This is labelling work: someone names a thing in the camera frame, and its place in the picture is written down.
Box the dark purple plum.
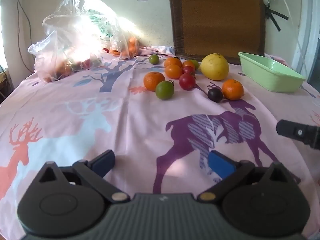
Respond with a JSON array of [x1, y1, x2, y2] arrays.
[[207, 88, 223, 103]]

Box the green tomato with stem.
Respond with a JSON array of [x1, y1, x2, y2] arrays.
[[149, 54, 159, 64]]

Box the light green plastic basket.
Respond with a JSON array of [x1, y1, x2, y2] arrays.
[[238, 52, 305, 93]]

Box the orange tangerine right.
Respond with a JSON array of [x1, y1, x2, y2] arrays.
[[222, 79, 244, 101]]

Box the orange tangerine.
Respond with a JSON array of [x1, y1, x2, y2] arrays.
[[222, 79, 244, 101], [143, 72, 165, 92], [164, 57, 182, 68], [165, 64, 182, 80]]

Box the pink deer-print tablecloth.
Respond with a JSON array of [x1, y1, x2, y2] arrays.
[[1, 56, 319, 239]]

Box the red tomato front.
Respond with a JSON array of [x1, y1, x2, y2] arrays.
[[179, 73, 196, 90]]

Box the green lime front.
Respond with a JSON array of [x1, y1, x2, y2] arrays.
[[155, 81, 175, 100]]

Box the large yellow grapefruit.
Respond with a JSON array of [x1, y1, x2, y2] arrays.
[[200, 53, 229, 81]]

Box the orange tangerine front left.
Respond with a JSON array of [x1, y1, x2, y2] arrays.
[[143, 72, 165, 92]]

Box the small red tomato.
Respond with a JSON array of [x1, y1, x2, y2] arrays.
[[182, 66, 195, 76]]

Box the green fruit behind tomatoes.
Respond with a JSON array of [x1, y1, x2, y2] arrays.
[[191, 60, 200, 70]]

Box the orange tangerine middle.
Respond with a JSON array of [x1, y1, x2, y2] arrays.
[[165, 64, 182, 80]]

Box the orange tangerine back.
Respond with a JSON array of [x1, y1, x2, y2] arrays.
[[164, 57, 182, 68]]

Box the black tape strips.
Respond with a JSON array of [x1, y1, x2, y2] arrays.
[[265, 3, 289, 32]]

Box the clear bag of oranges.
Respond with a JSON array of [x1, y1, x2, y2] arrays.
[[101, 28, 139, 60]]

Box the clear plastic bag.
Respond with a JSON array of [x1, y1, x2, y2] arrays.
[[28, 0, 120, 83]]

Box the brown woven seat cushion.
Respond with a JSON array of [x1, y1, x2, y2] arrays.
[[169, 0, 266, 64]]

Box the white door frame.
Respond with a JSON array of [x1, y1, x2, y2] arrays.
[[291, 0, 319, 81]]

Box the black wall cable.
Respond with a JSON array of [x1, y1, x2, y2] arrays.
[[13, 0, 34, 74]]

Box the white cable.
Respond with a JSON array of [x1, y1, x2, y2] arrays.
[[274, 0, 304, 63]]

